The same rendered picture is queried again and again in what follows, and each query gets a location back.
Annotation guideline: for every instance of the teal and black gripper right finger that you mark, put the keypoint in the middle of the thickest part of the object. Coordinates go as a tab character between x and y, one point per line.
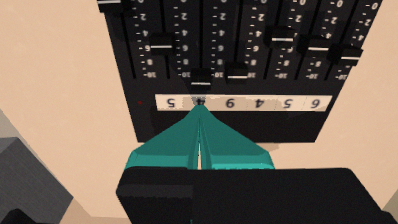
228	149

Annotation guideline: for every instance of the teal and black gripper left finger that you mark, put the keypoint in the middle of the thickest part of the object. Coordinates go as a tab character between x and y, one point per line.
173	147

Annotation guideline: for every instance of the black lighting desk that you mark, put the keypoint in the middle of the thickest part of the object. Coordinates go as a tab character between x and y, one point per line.
292	84

